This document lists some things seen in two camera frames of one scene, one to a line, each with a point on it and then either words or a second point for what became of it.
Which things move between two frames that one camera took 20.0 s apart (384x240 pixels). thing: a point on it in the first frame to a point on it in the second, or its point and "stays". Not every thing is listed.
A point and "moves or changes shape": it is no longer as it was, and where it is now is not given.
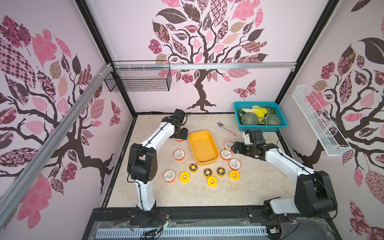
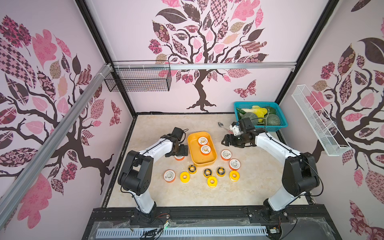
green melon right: [272, 119] stays
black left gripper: [182, 135] to [182, 152]
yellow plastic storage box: [204, 147] stays
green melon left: [249, 119] stays
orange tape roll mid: [179, 155] stays
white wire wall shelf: [331, 138] stays
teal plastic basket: [276, 105] stays
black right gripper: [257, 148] to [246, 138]
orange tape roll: [228, 145] moves or changes shape
